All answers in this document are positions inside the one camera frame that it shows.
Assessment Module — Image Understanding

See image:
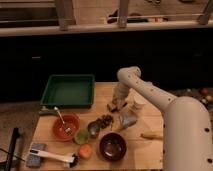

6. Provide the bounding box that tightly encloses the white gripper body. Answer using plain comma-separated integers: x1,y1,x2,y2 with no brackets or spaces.
112,82,130,108

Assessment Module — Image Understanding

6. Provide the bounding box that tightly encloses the wooden chalkboard eraser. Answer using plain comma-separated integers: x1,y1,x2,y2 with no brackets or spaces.
106,101,128,113

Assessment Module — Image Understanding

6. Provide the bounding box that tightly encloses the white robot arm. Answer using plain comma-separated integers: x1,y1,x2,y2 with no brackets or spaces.
113,66,213,171

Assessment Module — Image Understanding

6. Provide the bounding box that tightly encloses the green plastic tray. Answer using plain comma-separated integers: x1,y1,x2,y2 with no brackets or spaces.
40,74,95,108

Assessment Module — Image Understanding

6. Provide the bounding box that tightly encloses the white plastic cup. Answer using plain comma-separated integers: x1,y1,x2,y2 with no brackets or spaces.
131,97,145,113

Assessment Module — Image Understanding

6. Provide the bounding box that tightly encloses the grey blue cloth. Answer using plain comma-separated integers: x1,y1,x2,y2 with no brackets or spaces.
119,113,137,129

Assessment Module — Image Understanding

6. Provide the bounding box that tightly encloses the brown dried object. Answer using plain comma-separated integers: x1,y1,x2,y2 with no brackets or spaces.
97,115,113,129

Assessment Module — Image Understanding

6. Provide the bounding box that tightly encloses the small metal cup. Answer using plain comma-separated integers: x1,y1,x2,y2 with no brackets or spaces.
87,121,100,138

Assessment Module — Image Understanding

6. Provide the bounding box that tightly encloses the yellow banana toy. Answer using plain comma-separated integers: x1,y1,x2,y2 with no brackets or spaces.
141,132,163,140

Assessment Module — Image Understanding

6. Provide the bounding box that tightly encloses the dark red bowl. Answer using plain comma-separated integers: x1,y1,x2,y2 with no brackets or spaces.
99,133,127,162

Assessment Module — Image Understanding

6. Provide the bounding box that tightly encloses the small green cup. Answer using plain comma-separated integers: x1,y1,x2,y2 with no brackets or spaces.
74,129,90,144

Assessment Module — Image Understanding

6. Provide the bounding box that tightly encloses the orange bowl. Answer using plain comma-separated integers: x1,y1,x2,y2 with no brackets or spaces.
52,115,80,142

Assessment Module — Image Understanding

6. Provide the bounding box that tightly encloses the metal spoon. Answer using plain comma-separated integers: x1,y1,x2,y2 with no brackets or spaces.
54,106,71,134

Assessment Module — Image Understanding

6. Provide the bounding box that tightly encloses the orange fruit toy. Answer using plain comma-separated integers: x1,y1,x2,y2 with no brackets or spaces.
78,144,92,159

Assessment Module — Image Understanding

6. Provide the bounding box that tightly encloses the green vegetable toy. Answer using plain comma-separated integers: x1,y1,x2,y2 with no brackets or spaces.
38,106,57,116

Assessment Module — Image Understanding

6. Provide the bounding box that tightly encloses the blue grey sponge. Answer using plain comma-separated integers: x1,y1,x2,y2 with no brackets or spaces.
26,143,46,168

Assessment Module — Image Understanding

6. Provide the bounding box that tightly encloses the black stand pole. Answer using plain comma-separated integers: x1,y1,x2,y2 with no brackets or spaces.
4,127,20,171

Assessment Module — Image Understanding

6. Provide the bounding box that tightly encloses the white handled brush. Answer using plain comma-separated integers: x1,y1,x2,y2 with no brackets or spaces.
29,149,78,167

